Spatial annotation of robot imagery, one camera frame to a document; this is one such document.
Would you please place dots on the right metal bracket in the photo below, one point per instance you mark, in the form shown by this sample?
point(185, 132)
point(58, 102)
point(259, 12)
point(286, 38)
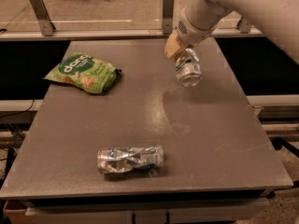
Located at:
point(243, 26)

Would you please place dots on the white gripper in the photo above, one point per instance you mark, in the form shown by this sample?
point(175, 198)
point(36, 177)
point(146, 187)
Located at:
point(193, 32)

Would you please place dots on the metal rail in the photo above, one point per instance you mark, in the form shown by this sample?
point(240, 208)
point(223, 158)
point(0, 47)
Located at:
point(10, 36)

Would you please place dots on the green snack bag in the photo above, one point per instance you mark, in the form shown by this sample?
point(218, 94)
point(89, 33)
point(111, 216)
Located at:
point(83, 71)

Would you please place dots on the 7up soda can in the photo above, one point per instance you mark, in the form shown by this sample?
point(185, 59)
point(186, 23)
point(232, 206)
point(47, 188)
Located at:
point(188, 70)

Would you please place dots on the left metal bracket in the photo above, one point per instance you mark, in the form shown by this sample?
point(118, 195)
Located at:
point(46, 26)

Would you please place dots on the middle metal bracket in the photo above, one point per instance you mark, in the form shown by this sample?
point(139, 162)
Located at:
point(167, 19)

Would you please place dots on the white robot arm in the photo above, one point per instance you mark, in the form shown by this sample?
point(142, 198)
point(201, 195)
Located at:
point(278, 20)

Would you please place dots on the crushed silver can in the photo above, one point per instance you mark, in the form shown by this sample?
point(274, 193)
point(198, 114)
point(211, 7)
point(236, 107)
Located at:
point(119, 160)

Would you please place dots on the metal bracket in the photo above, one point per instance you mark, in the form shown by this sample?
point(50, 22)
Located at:
point(46, 26)
point(167, 19)
point(243, 26)

